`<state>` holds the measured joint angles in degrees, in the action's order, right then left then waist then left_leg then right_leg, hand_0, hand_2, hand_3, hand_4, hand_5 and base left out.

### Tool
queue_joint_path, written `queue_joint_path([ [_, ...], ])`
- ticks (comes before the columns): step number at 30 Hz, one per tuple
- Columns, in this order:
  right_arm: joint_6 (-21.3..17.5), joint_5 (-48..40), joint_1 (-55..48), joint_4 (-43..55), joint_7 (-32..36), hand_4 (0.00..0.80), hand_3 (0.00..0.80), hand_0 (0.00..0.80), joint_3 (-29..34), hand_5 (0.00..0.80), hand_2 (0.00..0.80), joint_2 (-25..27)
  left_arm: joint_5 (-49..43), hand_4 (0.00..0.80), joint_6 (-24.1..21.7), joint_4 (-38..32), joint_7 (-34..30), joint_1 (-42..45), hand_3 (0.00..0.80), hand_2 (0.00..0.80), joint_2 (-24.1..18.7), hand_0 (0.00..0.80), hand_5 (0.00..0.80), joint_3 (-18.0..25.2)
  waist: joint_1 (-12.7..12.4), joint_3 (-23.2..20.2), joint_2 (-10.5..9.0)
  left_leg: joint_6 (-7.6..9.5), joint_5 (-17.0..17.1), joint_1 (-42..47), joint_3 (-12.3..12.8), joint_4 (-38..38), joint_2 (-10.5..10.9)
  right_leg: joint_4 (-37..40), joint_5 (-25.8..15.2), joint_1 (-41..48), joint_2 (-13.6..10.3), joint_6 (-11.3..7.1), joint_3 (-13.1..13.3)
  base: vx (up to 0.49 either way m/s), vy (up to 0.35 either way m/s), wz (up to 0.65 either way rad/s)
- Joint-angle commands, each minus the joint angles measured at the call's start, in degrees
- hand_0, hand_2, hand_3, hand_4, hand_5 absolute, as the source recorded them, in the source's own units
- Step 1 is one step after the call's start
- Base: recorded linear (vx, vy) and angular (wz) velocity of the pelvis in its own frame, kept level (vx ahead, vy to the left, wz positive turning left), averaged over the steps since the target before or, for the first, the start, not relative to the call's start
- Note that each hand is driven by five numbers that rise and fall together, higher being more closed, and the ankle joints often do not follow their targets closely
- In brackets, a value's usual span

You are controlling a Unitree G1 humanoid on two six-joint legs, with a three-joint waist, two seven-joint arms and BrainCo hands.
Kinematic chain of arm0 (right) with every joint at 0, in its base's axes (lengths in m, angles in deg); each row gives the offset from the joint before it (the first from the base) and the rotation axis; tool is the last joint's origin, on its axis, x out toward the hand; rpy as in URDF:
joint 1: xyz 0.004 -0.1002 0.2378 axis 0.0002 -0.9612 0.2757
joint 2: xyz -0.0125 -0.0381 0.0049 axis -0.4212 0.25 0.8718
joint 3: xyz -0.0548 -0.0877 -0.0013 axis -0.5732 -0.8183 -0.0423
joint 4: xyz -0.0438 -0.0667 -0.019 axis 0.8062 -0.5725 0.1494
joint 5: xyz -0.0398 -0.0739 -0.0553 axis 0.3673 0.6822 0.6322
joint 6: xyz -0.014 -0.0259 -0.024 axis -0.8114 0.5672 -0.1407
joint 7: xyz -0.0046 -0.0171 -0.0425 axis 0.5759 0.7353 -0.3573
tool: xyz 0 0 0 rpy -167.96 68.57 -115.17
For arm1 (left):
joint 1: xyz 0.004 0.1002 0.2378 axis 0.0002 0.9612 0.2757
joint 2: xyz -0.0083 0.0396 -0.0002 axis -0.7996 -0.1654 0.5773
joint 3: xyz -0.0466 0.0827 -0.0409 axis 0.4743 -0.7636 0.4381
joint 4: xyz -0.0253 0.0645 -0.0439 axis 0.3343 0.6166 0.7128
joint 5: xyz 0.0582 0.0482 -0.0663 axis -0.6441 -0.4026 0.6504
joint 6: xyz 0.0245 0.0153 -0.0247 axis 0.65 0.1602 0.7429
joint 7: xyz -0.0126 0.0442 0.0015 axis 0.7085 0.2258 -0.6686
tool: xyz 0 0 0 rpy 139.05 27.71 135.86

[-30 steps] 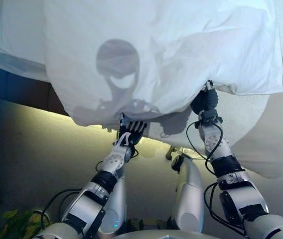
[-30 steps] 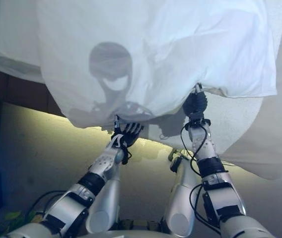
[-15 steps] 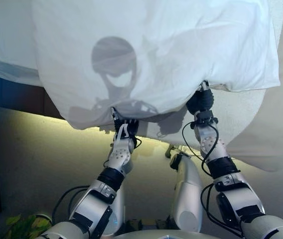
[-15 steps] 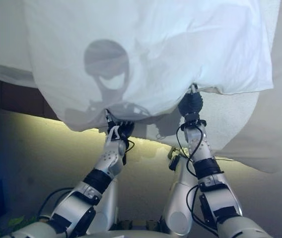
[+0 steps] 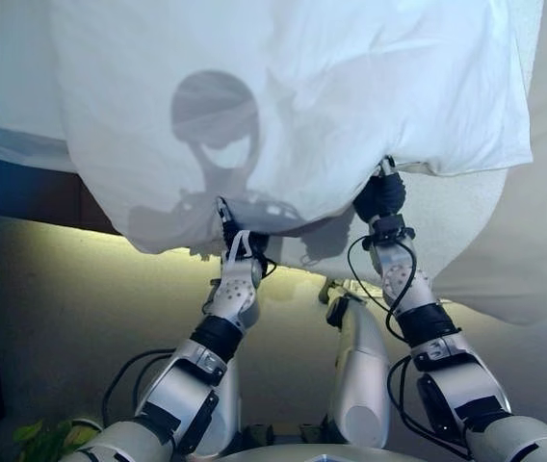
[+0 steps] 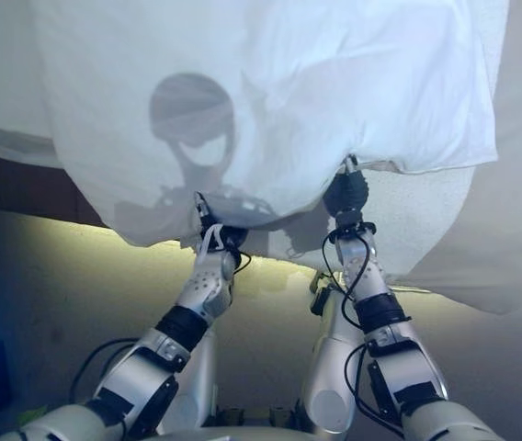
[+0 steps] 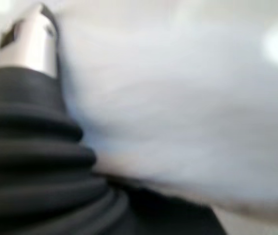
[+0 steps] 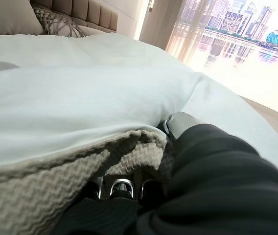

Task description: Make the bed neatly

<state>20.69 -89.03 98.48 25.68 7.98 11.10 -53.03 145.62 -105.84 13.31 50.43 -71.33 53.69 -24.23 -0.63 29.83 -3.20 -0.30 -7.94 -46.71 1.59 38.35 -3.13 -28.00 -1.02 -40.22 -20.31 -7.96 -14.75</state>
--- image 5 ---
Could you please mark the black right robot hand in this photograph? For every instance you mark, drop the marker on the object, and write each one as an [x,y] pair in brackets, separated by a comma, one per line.
[382,197]

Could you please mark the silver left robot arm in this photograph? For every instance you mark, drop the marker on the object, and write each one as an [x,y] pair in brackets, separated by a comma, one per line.
[182,385]

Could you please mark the white duvet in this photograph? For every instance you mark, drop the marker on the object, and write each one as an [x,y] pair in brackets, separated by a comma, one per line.
[326,96]

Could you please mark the silver right robot leg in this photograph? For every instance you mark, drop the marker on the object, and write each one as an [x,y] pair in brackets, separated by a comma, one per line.
[362,366]

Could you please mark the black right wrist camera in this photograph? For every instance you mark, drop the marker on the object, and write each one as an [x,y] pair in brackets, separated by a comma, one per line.
[389,226]

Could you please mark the brown upholstered bed frame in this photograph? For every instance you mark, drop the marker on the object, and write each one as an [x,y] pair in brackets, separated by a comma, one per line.
[28,192]

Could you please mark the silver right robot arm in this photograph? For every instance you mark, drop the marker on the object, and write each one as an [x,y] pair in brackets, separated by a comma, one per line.
[456,380]

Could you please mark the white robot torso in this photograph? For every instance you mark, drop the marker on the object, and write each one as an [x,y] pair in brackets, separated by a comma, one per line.
[341,454]

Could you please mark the green potted plant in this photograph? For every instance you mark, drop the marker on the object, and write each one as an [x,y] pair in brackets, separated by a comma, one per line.
[37,438]

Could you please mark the white fitted bed sheet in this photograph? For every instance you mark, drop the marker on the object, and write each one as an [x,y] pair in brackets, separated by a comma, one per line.
[8,72]

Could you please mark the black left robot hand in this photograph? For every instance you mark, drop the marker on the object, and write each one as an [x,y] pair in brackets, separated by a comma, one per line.
[229,223]

